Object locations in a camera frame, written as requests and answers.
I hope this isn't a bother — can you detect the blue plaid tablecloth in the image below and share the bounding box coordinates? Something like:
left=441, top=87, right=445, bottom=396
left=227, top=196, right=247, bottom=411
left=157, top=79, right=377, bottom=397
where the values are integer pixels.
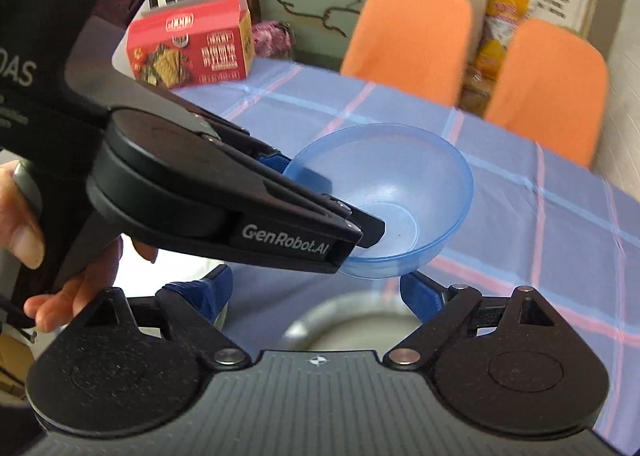
left=180, top=60, right=639, bottom=454

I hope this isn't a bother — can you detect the speckled rim white plate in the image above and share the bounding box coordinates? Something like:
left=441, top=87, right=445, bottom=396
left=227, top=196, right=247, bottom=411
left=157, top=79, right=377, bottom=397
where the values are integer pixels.
left=114, top=236, right=221, bottom=297

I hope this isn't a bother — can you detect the blue plastic bowl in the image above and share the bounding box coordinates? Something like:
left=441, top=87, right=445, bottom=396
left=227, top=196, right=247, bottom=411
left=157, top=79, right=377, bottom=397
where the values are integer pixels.
left=284, top=124, right=474, bottom=278

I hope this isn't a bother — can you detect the right orange chair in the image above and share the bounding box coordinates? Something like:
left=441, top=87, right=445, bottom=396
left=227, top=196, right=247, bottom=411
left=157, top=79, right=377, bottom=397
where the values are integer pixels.
left=484, top=18, right=608, bottom=169

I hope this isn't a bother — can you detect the stainless steel bowl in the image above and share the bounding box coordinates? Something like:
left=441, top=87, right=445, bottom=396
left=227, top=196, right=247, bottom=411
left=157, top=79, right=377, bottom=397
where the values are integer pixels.
left=280, top=290, right=421, bottom=358

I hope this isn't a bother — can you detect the left orange chair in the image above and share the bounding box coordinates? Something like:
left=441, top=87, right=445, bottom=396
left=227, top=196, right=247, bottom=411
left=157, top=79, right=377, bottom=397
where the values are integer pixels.
left=341, top=0, right=473, bottom=106

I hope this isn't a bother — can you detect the yellow snack bag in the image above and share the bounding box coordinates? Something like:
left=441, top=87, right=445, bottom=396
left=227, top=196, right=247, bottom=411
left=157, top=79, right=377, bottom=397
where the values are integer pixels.
left=474, top=0, right=529, bottom=80

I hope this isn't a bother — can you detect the red cracker box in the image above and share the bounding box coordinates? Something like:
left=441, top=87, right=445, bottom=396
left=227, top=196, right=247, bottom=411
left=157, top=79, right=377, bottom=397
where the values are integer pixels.
left=126, top=0, right=255, bottom=90

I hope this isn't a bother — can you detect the person's left hand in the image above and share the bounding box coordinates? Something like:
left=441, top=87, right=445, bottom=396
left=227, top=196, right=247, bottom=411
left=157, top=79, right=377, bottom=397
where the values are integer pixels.
left=0, top=159, right=161, bottom=335

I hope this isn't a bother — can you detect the orange chair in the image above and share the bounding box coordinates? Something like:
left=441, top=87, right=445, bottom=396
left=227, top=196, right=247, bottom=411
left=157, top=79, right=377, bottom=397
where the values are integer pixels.
left=484, top=18, right=608, bottom=169
left=341, top=0, right=473, bottom=106

